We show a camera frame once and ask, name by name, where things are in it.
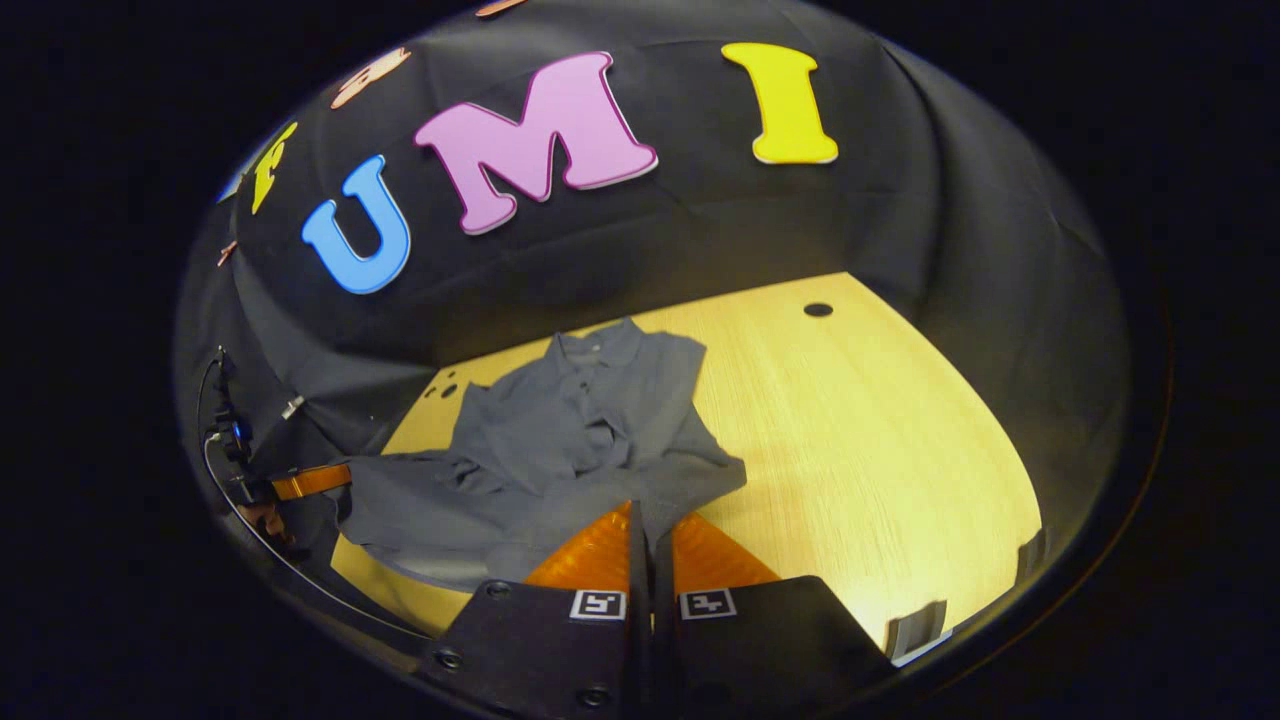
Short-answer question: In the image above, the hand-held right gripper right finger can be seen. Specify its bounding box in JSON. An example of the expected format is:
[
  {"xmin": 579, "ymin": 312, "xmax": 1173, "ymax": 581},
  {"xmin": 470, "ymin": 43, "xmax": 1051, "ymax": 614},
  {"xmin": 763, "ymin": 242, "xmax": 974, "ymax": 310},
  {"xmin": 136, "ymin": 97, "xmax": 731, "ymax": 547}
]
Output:
[{"xmin": 652, "ymin": 510, "xmax": 897, "ymax": 719}]

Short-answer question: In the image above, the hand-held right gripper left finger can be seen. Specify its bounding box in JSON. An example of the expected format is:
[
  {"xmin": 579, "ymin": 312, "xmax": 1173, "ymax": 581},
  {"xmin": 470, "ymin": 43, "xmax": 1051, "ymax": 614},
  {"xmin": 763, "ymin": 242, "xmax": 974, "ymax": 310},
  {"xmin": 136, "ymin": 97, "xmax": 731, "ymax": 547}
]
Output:
[{"xmin": 420, "ymin": 500, "xmax": 652, "ymax": 720}]

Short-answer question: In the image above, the grey collared shirt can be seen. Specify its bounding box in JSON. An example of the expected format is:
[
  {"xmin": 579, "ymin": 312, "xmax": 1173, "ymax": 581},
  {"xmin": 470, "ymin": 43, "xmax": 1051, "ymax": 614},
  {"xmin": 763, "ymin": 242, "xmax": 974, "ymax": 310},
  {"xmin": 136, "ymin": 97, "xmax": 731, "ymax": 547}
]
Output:
[{"xmin": 335, "ymin": 318, "xmax": 750, "ymax": 593}]

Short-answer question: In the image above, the black backdrop cloth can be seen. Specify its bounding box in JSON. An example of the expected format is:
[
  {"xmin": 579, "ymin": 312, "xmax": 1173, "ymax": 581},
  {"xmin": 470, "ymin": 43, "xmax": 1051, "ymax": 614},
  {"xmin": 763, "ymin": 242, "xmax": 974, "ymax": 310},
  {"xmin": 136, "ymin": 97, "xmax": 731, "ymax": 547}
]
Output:
[{"xmin": 172, "ymin": 0, "xmax": 1133, "ymax": 641}]

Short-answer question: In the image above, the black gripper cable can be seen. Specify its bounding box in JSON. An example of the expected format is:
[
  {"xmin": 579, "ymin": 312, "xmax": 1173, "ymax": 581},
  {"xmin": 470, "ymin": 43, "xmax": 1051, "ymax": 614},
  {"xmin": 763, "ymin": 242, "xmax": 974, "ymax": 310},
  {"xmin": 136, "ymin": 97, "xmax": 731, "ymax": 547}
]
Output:
[{"xmin": 200, "ymin": 430, "xmax": 436, "ymax": 643}]

